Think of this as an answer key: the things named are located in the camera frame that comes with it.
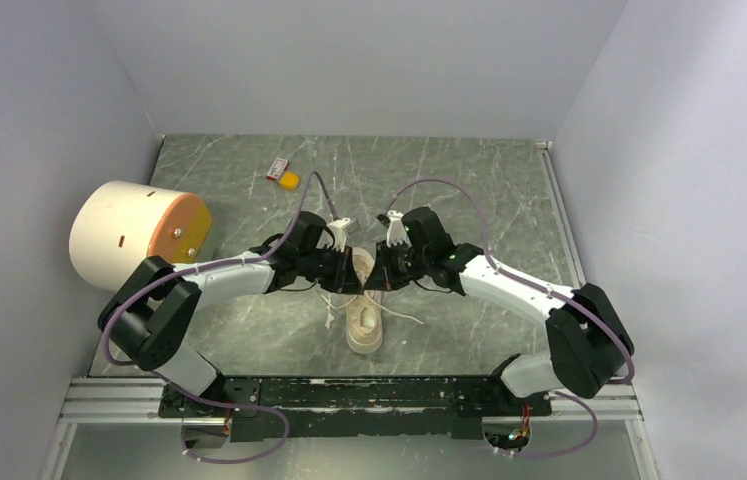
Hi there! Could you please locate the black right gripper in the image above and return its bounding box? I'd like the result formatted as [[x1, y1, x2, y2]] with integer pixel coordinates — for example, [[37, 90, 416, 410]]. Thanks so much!
[[365, 237, 431, 292]]

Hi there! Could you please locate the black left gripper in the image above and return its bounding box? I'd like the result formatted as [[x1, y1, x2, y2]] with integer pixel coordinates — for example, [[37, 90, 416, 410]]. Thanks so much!
[[297, 242, 364, 295]]

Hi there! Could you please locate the beige canvas sneaker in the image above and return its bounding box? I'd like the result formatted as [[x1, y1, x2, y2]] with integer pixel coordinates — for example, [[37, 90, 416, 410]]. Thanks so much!
[[345, 248, 384, 355]]

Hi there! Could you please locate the white shoelace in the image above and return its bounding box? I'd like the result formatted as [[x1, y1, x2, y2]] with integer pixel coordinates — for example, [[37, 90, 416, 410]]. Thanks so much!
[[316, 289, 426, 330]]

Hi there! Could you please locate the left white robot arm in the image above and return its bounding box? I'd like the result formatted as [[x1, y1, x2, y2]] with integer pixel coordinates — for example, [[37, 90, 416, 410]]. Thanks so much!
[[98, 211, 363, 416]]

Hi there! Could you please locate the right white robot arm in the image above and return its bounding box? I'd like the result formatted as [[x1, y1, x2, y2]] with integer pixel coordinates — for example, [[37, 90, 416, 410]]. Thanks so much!
[[364, 207, 634, 414]]

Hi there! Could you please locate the yellow small block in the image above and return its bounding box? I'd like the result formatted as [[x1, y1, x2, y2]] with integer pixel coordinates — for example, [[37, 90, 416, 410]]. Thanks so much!
[[277, 171, 301, 191]]

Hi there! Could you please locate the red white small box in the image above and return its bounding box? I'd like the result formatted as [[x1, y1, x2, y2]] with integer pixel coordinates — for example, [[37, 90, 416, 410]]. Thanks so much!
[[265, 157, 289, 182]]

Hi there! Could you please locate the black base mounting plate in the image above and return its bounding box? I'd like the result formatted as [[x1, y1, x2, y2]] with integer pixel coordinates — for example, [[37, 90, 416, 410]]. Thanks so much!
[[158, 375, 552, 442]]

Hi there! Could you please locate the white orange cylinder drum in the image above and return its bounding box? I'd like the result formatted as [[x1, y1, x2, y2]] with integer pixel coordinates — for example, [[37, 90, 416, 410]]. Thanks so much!
[[69, 181, 213, 292]]

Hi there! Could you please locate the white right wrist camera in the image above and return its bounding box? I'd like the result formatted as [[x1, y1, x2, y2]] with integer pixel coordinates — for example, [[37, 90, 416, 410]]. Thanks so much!
[[376, 210, 411, 247]]

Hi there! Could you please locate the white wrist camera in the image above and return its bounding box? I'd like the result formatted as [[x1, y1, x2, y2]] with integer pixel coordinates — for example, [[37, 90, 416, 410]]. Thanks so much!
[[376, 210, 411, 247], [323, 217, 359, 251]]

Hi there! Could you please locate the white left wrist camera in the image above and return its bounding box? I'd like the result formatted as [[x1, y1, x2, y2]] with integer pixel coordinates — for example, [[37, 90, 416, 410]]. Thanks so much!
[[323, 217, 359, 251]]

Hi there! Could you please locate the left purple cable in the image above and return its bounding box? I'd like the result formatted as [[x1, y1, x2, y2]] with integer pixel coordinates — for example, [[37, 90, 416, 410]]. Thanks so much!
[[99, 172, 341, 465]]

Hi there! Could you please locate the purple cable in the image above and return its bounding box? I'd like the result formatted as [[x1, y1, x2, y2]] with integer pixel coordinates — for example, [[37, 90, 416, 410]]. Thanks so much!
[[382, 177, 636, 460], [99, 172, 341, 465]]

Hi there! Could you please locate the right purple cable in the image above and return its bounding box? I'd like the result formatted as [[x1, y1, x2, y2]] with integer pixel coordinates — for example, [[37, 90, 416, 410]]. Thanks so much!
[[382, 177, 636, 460]]

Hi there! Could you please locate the aluminium frame rail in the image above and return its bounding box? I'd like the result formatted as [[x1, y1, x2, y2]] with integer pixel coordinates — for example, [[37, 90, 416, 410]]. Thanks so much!
[[58, 376, 643, 425]]

